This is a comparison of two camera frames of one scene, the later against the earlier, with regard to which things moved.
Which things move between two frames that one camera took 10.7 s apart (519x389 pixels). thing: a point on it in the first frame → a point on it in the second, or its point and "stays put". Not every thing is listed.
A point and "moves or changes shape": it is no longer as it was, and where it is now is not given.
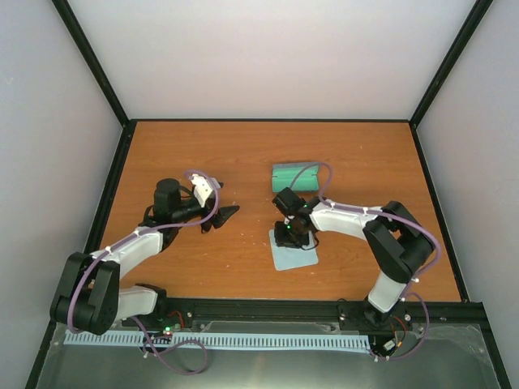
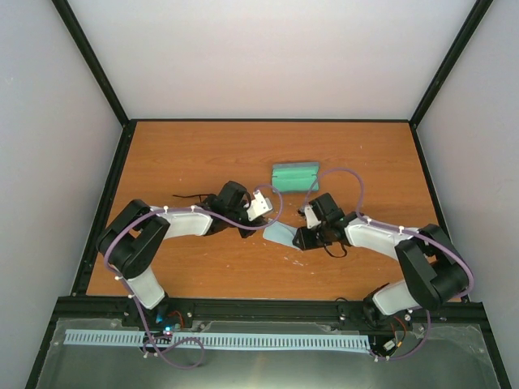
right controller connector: [384, 346] stays put
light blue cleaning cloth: [289, 258] moves or changes shape
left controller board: [169, 321] stays put
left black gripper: [204, 213] → [256, 222]
